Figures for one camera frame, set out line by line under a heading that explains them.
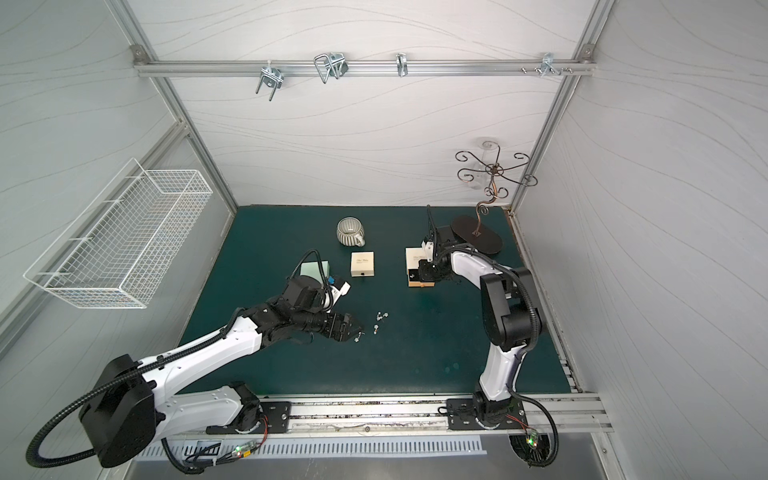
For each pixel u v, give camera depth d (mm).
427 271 863
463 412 744
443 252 700
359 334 734
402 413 751
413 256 1038
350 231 1105
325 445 703
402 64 785
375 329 884
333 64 758
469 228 1103
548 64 766
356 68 797
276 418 734
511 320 499
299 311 632
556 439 692
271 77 785
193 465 676
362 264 1012
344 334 689
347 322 698
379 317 907
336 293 729
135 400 393
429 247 908
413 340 881
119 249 687
